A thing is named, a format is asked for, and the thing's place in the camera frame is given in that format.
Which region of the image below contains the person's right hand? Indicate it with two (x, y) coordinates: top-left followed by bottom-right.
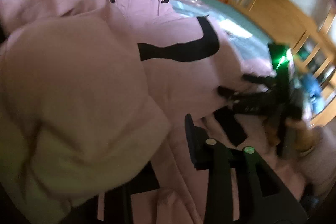
(262, 118), (318, 156)

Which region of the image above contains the pink padded winter jacket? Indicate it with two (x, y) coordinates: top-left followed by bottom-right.
(1, 0), (271, 223)

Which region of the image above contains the plaid pink grey bedsheet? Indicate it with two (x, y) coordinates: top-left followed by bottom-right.
(167, 0), (274, 62)

